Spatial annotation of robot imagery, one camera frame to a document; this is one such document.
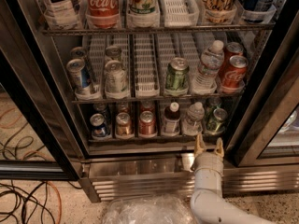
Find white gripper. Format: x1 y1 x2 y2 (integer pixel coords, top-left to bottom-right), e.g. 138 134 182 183
192 133 224 175

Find green can bottom front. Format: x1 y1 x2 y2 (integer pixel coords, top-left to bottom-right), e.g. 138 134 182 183
206 108 227 133

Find green can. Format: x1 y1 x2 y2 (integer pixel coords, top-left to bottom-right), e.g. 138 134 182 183
205 96 221 119
206 108 227 133

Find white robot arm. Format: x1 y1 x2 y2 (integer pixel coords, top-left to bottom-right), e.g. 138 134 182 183
190 133 275 224

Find water bottle bottom shelf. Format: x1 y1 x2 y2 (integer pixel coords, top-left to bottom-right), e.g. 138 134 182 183
183 102 205 136

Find water bottle shelf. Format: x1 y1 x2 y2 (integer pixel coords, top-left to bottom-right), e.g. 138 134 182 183
183 102 205 136
195 40 224 90

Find green can bottom rear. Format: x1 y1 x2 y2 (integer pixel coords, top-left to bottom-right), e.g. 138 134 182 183
205 96 221 119

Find right glass fridge door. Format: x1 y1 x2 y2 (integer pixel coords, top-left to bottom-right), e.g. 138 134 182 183
229 13 299 167

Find glass fridge door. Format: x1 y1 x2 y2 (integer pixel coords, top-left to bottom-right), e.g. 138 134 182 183
0 0 84 180
229 13 299 167

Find steel fridge base grille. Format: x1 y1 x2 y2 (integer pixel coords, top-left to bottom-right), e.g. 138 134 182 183
78 153 299 203

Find red can bottom front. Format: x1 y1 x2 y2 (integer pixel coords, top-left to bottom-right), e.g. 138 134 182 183
138 111 155 135

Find green can middle shelf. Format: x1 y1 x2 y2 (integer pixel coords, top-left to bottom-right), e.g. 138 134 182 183
165 57 189 91

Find red Coca-Cola can front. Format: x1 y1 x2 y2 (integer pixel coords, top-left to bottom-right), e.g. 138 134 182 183
221 55 248 88

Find red coca-cola can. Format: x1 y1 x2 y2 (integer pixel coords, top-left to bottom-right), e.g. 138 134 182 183
221 55 248 88
218 42 244 77

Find red can bottom rear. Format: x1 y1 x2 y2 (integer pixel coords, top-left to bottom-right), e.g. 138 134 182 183
140 101 155 112

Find orange can bottom front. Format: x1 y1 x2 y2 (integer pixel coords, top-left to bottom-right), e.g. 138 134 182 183
116 112 133 136

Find orange can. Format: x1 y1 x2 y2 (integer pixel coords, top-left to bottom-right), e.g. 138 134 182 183
116 112 133 136
117 102 130 113

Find water bottle middle shelf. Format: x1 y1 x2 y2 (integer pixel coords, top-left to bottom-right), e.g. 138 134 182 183
195 40 224 90

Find orange can bottom rear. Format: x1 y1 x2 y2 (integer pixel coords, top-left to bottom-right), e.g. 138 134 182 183
117 102 130 113

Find empty white tray middle shelf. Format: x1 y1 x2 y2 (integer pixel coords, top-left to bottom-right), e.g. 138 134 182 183
133 34 160 98

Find empty white tray shelf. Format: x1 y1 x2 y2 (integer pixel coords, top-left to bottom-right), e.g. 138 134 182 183
160 0 199 28
133 34 160 98

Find red Coca-Cola can rear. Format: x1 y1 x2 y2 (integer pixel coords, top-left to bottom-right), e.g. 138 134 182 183
218 42 244 77

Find blue can bottom front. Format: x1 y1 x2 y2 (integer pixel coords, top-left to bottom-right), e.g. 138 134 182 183
90 113 110 138

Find blue can bottom rear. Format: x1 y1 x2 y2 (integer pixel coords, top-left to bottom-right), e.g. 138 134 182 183
93 103 111 124

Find white can middle front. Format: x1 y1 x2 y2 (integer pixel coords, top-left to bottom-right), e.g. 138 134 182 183
105 60 127 93

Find white can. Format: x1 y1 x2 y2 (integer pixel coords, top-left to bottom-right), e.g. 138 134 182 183
105 45 122 63
105 60 127 93

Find white can middle rear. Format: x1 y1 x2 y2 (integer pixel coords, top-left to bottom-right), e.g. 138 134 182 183
105 45 122 63

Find empty white tray top shelf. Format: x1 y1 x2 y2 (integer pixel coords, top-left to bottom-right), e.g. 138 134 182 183
160 0 199 28

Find yellow black can top shelf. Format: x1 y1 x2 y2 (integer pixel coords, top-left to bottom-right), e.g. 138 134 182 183
202 0 235 23

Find blue silver can middle front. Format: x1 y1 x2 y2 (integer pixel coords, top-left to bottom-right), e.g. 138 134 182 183
66 59 94 95

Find blue silver can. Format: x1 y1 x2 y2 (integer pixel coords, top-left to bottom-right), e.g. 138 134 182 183
66 59 94 95
70 47 96 82

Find blue silver can middle rear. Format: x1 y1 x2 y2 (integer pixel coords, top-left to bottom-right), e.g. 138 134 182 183
70 47 96 82

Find left glass fridge door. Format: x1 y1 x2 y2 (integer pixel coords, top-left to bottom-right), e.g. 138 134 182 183
0 0 84 180

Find Coca-Cola bottle top shelf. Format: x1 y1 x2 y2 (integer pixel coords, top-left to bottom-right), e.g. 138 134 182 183
87 0 119 28

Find white tea bottle top shelf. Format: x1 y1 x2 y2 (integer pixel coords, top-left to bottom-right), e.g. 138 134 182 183
42 0 82 30

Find dark juice bottle white cap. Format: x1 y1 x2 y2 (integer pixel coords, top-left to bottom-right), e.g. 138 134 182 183
163 102 180 135

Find clear plastic bin with bags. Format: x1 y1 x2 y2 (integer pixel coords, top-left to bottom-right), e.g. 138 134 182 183
101 194 196 224

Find middle wire shelf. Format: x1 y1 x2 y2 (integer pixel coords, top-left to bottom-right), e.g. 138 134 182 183
72 91 244 105

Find wire shelf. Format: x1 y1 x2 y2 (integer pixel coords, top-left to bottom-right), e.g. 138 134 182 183
72 91 244 105
41 23 275 36

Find top wire shelf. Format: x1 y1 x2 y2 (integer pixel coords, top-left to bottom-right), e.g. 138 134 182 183
41 23 275 36

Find orange cable on floor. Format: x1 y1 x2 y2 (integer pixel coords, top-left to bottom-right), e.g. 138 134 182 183
45 180 63 224

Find black cable on floor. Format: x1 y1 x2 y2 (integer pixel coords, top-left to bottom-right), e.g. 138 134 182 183
0 180 82 224

